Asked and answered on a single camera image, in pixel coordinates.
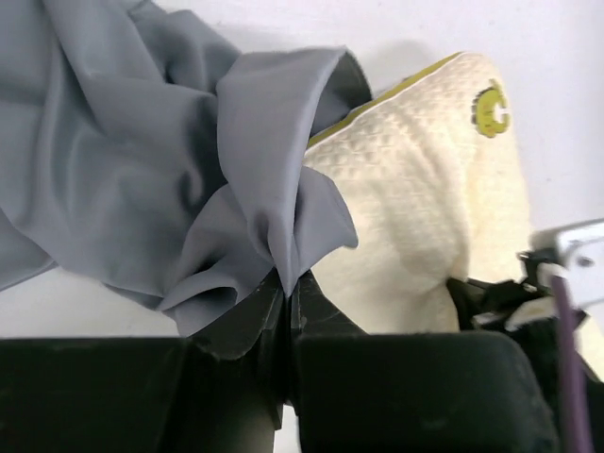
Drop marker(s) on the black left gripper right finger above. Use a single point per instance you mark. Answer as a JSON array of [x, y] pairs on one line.
[[472, 391]]

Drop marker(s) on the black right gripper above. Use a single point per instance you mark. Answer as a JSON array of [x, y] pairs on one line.
[[544, 323]]

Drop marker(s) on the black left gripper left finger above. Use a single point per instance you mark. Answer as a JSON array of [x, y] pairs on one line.
[[216, 391]]

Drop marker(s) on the cream quilted pillow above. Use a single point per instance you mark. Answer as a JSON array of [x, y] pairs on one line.
[[431, 176]]

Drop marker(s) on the grey fabric pillowcase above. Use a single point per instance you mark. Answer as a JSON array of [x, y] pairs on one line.
[[142, 149]]

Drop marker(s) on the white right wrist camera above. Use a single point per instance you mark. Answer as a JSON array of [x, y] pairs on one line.
[[577, 258]]

